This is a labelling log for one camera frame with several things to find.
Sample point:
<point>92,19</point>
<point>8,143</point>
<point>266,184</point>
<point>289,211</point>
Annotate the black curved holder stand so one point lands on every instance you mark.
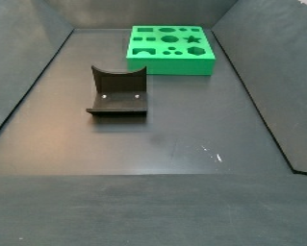
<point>121,87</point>

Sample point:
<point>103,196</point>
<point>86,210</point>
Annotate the green shape sorter block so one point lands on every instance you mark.
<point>170,50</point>

